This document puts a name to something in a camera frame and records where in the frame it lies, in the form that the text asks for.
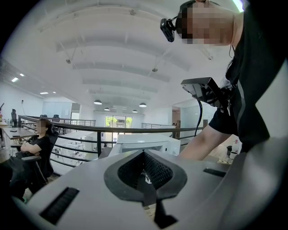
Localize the wooden door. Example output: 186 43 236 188
172 107 181 133

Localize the black head camera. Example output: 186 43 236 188
160 17 176 43

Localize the wooden desk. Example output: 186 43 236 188
1 127 36 141

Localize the person's head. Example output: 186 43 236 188
176 0 245 47

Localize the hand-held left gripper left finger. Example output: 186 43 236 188
103 150 145 202

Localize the black metal railing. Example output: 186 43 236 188
18 115 206 169

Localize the black device cable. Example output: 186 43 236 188
194 98 203 138

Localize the long ceiling light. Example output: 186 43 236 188
231 0 245 13

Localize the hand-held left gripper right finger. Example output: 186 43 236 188
143 150 188 230

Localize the person's black shirt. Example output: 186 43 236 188
208 0 288 153

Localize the person's right forearm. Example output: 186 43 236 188
179 124 234 161

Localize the grey metal railing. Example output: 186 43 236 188
141 122 175 130

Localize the large window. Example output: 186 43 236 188
105 115 134 129

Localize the white microwave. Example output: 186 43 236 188
108 133 181 158

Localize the black chest-mounted device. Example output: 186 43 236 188
180 77 229 109

